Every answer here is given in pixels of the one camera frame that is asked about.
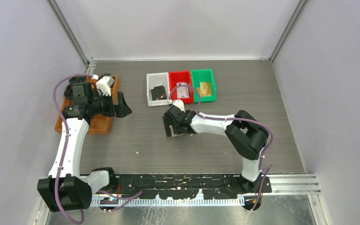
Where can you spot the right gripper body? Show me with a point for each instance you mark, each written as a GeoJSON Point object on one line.
{"type": "Point", "coordinates": [187, 112]}

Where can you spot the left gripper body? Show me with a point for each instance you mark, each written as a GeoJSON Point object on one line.
{"type": "Point", "coordinates": [102, 105]}

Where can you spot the beige card holder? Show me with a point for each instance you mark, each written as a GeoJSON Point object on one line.
{"type": "Point", "coordinates": [178, 130]}

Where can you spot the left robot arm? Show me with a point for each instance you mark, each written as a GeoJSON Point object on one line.
{"type": "Point", "coordinates": [64, 189]}

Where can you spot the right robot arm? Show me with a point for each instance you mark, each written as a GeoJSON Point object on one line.
{"type": "Point", "coordinates": [247, 136]}

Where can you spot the white card in red bin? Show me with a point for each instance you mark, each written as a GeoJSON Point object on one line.
{"type": "Point", "coordinates": [182, 91]}

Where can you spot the gold card in green bin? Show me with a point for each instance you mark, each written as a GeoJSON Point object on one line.
{"type": "Point", "coordinates": [204, 89]}

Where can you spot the orange wooden compartment tray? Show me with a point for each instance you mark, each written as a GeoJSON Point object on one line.
{"type": "Point", "coordinates": [100, 124]}

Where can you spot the white plastic bin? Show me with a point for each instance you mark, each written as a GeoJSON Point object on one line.
{"type": "Point", "coordinates": [157, 79]}

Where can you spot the red plastic bin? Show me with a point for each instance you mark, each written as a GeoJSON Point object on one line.
{"type": "Point", "coordinates": [180, 76]}

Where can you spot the green plastic bin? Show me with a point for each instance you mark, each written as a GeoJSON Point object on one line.
{"type": "Point", "coordinates": [204, 75]}

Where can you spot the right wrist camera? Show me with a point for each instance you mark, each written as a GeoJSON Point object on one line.
{"type": "Point", "coordinates": [179, 103]}

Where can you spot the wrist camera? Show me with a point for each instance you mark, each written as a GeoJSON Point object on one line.
{"type": "Point", "coordinates": [179, 103]}
{"type": "Point", "coordinates": [105, 83]}

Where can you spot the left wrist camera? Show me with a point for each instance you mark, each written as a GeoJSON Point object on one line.
{"type": "Point", "coordinates": [105, 83]}

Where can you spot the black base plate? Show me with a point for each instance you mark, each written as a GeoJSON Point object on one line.
{"type": "Point", "coordinates": [185, 190]}

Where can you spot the aluminium rail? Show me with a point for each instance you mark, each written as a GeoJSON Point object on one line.
{"type": "Point", "coordinates": [281, 184]}

